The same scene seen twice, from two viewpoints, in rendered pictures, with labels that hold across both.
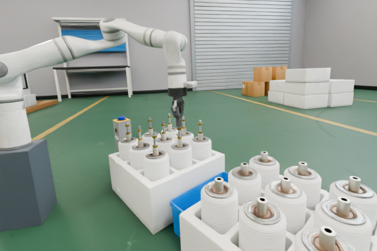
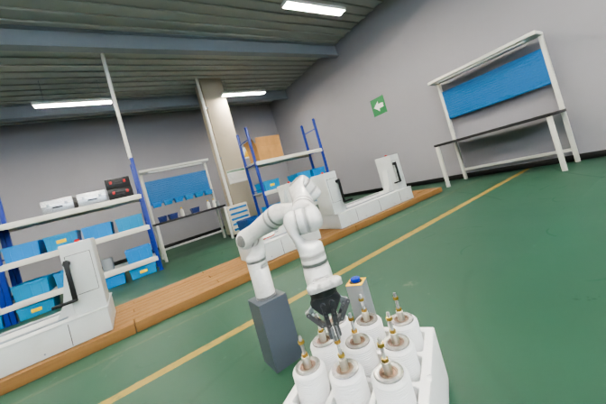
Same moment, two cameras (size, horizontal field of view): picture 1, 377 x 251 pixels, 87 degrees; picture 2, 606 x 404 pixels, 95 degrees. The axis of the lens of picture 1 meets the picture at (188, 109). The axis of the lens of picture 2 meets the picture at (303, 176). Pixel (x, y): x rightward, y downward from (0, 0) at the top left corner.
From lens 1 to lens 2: 0.89 m
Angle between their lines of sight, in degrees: 69
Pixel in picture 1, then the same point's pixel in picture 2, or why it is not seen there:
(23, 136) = (263, 291)
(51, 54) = (261, 226)
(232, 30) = not seen: outside the picture
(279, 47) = not seen: outside the picture
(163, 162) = (302, 384)
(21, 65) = (249, 237)
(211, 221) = not seen: outside the picture
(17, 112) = (257, 271)
